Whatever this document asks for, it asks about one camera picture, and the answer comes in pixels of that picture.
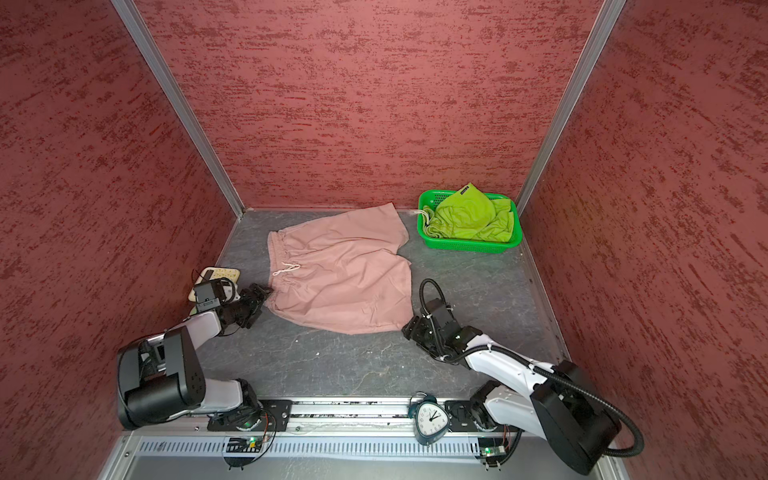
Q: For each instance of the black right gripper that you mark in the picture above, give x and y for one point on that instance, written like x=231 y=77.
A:
x=416 y=325

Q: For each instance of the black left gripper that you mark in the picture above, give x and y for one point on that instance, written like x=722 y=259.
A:
x=255 y=302

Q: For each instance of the pink shorts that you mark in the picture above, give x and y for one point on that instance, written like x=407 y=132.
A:
x=342 y=273

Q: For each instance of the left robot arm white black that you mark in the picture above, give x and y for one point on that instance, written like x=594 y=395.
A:
x=160 y=377

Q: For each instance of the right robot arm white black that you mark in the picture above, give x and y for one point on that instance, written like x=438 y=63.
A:
x=554 y=402

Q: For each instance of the lime green shorts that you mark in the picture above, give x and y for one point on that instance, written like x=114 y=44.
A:
x=467 y=215

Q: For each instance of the cream yellow calculator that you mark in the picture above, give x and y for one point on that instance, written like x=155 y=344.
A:
x=213 y=272

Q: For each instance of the teal alarm clock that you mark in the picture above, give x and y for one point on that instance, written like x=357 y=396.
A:
x=430 y=421

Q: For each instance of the right circuit board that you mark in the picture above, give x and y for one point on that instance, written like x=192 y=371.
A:
x=492 y=449

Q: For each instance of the circuit board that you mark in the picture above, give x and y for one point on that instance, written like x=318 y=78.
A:
x=492 y=449
x=238 y=446

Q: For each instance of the green plastic basket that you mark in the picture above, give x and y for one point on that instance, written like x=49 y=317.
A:
x=474 y=243

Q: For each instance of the left circuit board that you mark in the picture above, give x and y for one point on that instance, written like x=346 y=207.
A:
x=238 y=446

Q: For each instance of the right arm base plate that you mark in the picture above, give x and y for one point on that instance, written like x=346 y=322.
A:
x=469 y=416

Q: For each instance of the aluminium front rail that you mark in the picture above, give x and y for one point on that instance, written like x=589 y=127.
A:
x=325 y=414

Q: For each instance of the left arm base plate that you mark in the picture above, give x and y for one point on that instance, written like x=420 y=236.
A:
x=270 y=415

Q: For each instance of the left aluminium corner post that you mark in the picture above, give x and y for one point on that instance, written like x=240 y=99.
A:
x=136 y=27

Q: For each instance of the aluminium corner post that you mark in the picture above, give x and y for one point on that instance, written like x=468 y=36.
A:
x=602 y=28
x=136 y=27

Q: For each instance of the right aluminium corner post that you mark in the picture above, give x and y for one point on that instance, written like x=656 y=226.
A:
x=602 y=28

